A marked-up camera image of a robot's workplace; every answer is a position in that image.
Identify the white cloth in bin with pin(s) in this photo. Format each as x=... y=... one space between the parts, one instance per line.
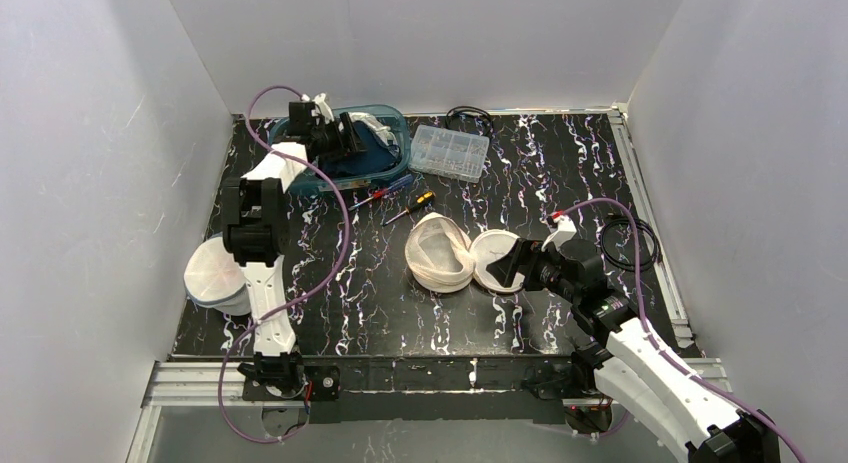
x=381 y=131

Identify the clear plastic screw box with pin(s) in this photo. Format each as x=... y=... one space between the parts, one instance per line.
x=448 y=153

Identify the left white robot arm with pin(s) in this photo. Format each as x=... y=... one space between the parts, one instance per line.
x=253 y=208

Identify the yellow black screwdriver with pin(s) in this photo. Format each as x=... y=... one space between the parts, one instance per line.
x=419 y=203

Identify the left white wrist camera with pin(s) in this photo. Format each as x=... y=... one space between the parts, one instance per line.
x=318 y=107

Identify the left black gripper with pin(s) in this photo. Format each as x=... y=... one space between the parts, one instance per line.
x=348 y=137

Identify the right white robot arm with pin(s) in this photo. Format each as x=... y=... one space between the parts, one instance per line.
x=628 y=363

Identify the red blue screwdriver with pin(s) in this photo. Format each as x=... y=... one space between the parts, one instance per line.
x=392 y=188

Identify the dark blue lace bra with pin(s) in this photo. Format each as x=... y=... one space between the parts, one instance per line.
x=376 y=159

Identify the teal plastic bin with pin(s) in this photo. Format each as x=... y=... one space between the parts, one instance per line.
x=392 y=117

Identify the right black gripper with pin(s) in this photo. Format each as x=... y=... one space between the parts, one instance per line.
x=527 y=264

